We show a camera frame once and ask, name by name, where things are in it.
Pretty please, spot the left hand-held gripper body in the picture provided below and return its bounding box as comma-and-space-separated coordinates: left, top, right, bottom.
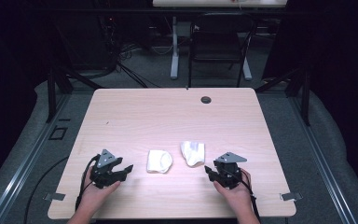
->
89, 148, 121, 189

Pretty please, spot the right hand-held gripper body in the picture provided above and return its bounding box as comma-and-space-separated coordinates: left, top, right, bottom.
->
213, 151, 248, 190

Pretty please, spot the white sock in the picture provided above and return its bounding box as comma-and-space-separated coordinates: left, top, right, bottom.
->
180, 140, 206, 168
146, 149, 173, 175

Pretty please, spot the person's left hand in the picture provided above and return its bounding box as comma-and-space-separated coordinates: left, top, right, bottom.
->
80, 169, 121, 210

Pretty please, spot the person's right hand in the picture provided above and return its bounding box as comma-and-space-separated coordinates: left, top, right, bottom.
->
213, 168, 255, 213

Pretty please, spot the black chair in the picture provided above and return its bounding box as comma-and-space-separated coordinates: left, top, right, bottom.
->
187, 12, 259, 89

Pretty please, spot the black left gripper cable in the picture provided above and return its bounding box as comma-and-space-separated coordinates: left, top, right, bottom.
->
75, 153, 101, 213

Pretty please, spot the grey metal table bracket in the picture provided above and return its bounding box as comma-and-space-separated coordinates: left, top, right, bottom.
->
280, 191, 304, 202
43, 192, 66, 202

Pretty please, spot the black floor cable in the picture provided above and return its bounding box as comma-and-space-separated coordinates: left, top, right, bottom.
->
22, 155, 70, 224

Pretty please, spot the aluminium floor rail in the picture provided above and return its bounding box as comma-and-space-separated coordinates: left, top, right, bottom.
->
0, 92, 73, 224
287, 95, 358, 224

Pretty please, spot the bundle of floor cables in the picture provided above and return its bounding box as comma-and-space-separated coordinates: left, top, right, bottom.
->
115, 42, 163, 90

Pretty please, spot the black metal frame strut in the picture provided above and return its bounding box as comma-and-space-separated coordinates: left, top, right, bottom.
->
255, 65, 311, 127
46, 65, 104, 124

